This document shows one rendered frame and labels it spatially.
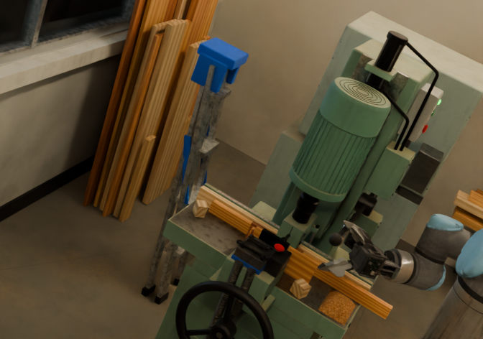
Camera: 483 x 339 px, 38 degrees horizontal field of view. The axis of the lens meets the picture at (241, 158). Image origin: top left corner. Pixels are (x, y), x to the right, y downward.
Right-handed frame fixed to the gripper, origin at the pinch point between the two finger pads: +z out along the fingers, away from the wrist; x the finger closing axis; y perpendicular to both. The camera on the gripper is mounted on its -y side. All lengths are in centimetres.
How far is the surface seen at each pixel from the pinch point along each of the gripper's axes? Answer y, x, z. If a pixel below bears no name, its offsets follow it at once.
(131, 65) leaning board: -167, 13, 24
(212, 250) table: -20.6, 21.1, 19.8
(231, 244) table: -23.5, 19.1, 13.3
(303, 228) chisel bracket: -16.6, 4.7, -1.6
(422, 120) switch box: -26, -36, -27
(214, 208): -37.5, 15.5, 16.8
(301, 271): -10.5, 15.5, -4.1
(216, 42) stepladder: -116, -20, 10
